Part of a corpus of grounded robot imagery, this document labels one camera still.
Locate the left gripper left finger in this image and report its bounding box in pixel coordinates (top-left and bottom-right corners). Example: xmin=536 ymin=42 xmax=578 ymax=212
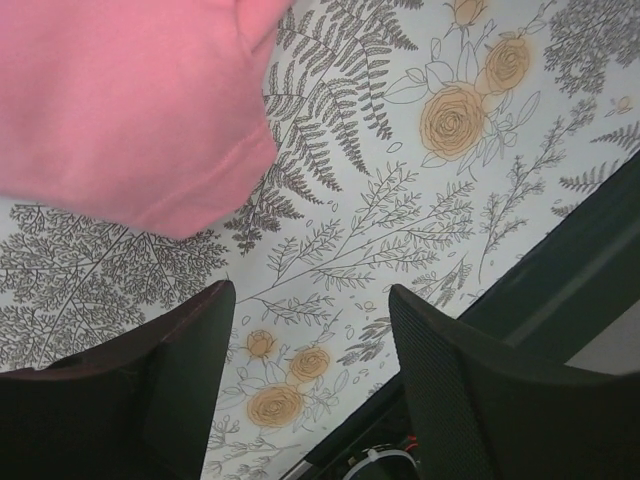
xmin=1 ymin=280 xmax=236 ymax=479

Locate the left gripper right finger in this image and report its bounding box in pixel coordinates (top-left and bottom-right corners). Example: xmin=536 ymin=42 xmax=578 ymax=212
xmin=388 ymin=285 xmax=639 ymax=479

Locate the pink t shirt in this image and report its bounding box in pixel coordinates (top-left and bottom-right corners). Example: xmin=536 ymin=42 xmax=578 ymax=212
xmin=1 ymin=0 xmax=289 ymax=239

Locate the floral tablecloth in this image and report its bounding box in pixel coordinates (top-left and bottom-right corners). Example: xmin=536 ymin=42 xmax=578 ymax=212
xmin=1 ymin=1 xmax=639 ymax=479

